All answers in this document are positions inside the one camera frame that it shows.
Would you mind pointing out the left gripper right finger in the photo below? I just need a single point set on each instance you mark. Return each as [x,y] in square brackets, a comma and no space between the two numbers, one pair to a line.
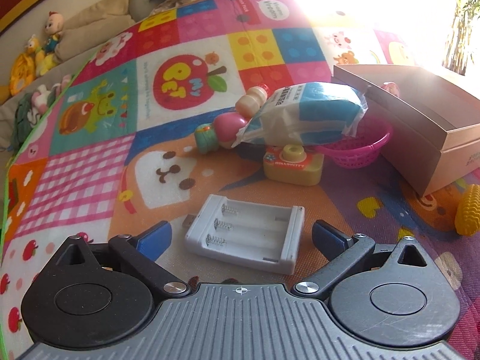
[347,255]

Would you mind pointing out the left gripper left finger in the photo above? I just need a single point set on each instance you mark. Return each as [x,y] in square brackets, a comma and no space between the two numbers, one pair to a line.
[137,255]

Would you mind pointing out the yellow toy corn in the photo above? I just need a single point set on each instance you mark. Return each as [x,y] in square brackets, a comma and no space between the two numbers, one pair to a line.
[467,219]

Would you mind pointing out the pink round toy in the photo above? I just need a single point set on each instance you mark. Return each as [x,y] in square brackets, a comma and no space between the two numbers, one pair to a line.
[391,88]

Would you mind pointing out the white battery holder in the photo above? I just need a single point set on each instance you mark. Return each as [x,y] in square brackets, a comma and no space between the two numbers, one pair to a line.
[257,236]

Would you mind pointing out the pink plastic basket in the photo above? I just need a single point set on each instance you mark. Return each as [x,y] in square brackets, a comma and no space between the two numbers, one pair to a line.
[361,150]

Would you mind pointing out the colourful cartoon play mat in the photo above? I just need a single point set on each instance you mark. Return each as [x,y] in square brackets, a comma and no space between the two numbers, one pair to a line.
[116,153]

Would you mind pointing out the pink green toy bottle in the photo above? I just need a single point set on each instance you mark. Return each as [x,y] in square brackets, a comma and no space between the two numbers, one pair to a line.
[221,132]

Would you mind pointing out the blue white tissue pack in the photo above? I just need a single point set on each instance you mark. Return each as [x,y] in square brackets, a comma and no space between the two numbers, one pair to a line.
[310,114]

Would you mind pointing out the pink cardboard box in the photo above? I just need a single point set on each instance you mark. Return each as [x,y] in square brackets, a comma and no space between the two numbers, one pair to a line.
[435,120]

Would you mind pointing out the beige toy bottle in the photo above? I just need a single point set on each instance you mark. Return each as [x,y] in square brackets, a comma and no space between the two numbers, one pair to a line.
[251,102]

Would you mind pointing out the green pink plush toy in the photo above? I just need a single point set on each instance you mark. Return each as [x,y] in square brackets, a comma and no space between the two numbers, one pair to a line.
[31,108]

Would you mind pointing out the yellow plush toy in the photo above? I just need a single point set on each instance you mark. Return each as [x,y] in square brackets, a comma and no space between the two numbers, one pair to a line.
[34,62]

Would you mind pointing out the beige pillow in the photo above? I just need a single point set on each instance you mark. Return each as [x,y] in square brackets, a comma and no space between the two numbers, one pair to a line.
[92,27]

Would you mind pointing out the doll plush toy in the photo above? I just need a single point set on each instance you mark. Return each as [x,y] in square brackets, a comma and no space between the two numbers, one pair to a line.
[53,29]

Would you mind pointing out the potted green plant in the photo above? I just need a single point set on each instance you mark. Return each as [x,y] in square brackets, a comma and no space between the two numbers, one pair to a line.
[459,40]

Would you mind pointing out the yellow toy camera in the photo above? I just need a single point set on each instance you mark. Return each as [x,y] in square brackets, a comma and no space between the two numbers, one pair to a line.
[293,164]

